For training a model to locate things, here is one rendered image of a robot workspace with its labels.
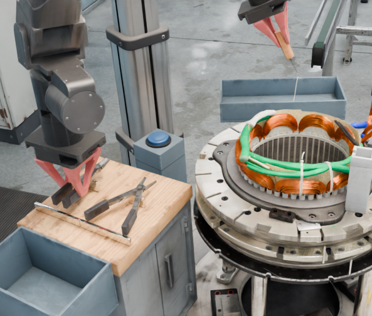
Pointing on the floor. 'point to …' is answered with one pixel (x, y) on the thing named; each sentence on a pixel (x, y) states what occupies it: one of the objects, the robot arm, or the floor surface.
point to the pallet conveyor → (329, 42)
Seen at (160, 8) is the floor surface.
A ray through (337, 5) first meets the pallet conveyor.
